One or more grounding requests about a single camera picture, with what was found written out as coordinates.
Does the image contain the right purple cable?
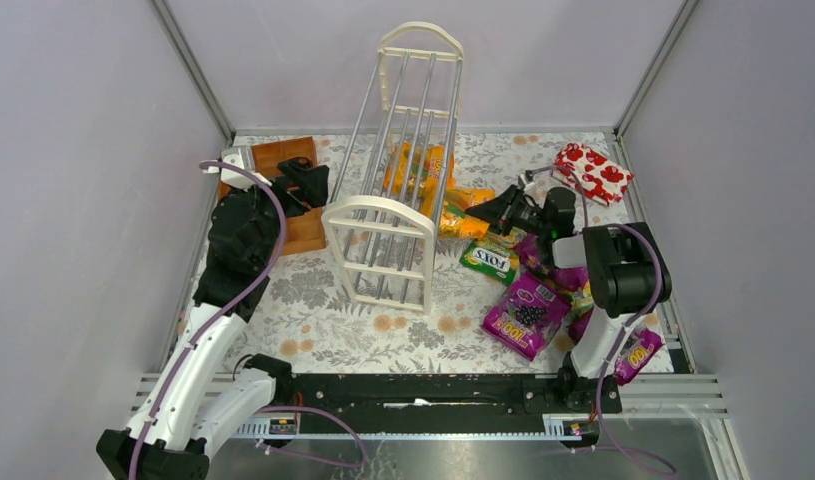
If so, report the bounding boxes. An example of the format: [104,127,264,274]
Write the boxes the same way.
[526,165,680,478]

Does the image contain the orange candy bag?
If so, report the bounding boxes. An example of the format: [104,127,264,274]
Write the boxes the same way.
[437,186,496,239]
[383,142,446,200]

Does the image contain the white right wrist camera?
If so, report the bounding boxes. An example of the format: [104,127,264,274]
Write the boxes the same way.
[518,168,545,199]

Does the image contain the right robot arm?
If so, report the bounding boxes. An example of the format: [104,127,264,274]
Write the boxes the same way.
[465,186,672,412]

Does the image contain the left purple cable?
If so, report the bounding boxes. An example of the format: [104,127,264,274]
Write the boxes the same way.
[128,160,289,480]

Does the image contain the purple grape candy bag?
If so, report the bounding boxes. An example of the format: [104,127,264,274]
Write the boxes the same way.
[514,234,589,292]
[565,311,664,387]
[481,272,572,361]

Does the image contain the green Fox's candy bag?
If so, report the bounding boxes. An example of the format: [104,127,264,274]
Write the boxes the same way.
[460,239,520,286]

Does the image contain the purple grape candy bag right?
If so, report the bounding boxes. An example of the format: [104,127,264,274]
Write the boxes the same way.
[565,311,664,387]

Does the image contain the purple grape candy bag upper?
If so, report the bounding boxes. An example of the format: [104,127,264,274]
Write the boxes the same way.
[514,234,589,292]

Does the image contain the purple cable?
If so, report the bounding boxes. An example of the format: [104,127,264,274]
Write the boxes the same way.
[526,165,680,478]
[128,160,289,480]

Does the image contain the brown wooden compartment tray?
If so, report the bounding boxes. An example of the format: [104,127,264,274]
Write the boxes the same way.
[240,137,326,256]

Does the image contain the purple grape candy bag front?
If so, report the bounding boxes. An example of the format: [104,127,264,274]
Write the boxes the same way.
[481,272,572,361]

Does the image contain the cream and metal shelf rack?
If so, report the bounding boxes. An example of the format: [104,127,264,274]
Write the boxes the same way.
[322,21,465,315]

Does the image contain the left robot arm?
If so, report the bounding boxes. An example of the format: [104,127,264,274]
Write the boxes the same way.
[96,157,330,479]

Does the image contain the red white heart bag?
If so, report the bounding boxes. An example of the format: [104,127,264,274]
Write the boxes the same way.
[552,143,635,206]

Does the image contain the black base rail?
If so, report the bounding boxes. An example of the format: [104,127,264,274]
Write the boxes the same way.
[239,374,622,441]

